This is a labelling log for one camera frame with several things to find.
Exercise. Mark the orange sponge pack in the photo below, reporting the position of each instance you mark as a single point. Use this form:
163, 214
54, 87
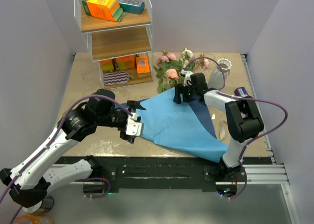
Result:
109, 10

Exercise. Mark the orange box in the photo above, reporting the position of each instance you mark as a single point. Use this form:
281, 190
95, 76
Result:
107, 66
125, 62

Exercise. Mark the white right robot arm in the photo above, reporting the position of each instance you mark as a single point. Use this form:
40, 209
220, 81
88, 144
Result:
243, 118

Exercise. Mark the white ribbed vase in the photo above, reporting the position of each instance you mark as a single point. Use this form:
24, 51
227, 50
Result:
218, 76

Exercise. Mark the blue wrapping paper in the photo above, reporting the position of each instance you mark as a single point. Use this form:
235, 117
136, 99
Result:
185, 127

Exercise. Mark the teal box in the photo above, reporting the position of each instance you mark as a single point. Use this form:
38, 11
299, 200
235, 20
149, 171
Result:
132, 6

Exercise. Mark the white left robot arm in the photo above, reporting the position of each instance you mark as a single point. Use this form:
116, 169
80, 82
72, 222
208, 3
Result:
30, 182

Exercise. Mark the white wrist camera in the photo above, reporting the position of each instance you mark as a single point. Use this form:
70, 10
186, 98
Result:
134, 126
187, 77

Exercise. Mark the artificial pink flower bouquet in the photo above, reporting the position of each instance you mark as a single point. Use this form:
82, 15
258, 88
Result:
168, 68

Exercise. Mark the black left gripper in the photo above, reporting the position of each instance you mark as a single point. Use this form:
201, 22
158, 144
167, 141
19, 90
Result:
134, 105

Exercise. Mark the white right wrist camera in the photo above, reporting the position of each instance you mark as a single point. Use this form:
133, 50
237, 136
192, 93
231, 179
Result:
187, 77

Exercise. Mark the striped purple white sponge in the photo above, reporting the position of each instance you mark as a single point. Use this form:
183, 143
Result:
117, 78

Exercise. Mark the orange packet right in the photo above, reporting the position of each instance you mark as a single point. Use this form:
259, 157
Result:
142, 65

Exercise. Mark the white wire wooden shelf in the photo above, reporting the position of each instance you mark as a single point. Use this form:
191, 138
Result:
108, 40

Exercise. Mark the beige ribbon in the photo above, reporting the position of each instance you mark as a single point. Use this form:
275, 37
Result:
220, 126

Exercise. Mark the orange box middle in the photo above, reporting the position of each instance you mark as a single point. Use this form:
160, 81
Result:
125, 62

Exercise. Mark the tin can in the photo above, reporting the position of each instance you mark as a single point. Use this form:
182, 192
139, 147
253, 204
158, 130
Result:
43, 206

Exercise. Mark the purple box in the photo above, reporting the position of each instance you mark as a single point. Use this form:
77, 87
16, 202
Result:
241, 92

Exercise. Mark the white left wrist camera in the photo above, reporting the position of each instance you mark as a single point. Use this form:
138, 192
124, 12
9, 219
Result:
134, 126

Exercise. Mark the orange box left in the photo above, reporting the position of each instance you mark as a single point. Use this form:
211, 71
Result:
107, 66

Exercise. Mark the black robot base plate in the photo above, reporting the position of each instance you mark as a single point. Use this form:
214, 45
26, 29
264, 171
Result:
117, 173

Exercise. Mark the orange plastic container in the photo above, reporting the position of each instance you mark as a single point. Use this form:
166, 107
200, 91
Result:
34, 219

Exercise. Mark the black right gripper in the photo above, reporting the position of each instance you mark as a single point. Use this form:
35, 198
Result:
178, 90

